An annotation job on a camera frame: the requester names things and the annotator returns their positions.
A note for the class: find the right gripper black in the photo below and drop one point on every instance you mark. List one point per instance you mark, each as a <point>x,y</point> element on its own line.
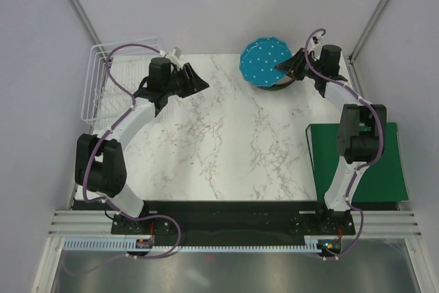
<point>298,66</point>

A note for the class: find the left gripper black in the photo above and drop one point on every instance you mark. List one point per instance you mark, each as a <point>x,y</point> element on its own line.
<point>185,78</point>

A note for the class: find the pale green ceramic plate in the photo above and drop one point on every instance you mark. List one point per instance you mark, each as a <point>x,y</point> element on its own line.
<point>268,88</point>

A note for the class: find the blue scalloped plate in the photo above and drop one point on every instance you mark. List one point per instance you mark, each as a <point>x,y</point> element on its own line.
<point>258,60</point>

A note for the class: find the brown rimmed beige plate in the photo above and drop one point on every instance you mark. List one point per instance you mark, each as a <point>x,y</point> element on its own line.
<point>282,84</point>

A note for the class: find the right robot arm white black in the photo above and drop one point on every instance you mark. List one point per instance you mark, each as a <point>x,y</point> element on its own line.
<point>362,128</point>

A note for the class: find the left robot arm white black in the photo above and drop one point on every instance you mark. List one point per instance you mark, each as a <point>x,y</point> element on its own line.
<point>100,167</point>

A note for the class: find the green mat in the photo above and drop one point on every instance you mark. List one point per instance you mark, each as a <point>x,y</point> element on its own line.
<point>383,182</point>

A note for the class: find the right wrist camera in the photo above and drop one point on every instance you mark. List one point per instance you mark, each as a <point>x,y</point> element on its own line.
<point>317,42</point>

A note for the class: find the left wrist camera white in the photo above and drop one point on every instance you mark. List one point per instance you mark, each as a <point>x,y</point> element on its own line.
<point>173,55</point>

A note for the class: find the white wire dish rack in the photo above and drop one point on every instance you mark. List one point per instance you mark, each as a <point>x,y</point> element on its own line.
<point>112,77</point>

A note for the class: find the right aluminium frame post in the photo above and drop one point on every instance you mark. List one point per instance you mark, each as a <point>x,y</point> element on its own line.
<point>370,25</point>

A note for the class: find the aluminium frame post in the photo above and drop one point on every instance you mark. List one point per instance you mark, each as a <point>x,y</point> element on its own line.
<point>370,25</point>
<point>86,24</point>

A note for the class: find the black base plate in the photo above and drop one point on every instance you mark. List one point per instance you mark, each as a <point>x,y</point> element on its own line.
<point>161,209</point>

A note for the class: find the right cable duct white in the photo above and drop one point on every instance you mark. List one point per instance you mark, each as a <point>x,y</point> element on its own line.
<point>329,242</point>

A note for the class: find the cable duct white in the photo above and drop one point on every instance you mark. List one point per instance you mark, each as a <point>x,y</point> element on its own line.
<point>329,242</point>
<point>122,244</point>

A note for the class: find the left aluminium frame post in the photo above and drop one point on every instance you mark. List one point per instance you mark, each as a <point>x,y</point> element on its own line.
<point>86,24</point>

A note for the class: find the aluminium rail front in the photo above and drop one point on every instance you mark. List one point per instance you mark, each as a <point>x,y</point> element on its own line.
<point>370,224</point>

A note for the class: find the left cable duct white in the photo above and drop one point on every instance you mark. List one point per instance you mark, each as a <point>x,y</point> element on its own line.
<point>122,244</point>

